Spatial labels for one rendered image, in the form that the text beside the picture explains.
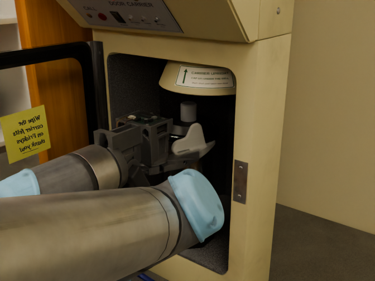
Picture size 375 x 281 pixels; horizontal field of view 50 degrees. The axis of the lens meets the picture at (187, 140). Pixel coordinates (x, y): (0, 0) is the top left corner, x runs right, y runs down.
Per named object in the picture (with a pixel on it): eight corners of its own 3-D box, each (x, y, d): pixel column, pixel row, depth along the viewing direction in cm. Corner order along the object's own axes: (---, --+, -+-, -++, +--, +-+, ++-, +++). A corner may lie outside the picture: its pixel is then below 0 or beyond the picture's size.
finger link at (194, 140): (225, 120, 66) (174, 130, 61) (224, 154, 68) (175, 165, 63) (214, 115, 68) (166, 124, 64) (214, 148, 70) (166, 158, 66)
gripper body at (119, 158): (177, 117, 61) (120, 140, 52) (177, 168, 65) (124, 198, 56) (139, 108, 66) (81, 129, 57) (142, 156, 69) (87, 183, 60)
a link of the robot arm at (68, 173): (8, 260, 47) (-27, 197, 48) (82, 219, 55) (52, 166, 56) (33, 242, 42) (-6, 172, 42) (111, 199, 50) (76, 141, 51)
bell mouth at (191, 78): (196, 68, 83) (196, 41, 81) (277, 80, 73) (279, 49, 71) (137, 85, 69) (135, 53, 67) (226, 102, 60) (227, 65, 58)
